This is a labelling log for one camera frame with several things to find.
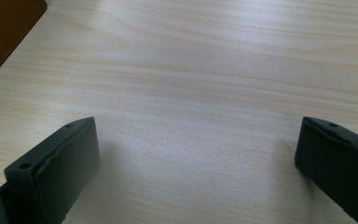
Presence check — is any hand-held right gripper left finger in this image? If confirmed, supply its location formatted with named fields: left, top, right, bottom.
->
left=0, top=116, right=101, bottom=224

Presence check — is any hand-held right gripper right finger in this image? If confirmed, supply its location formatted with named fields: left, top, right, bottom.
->
left=294, top=116, right=358, bottom=224

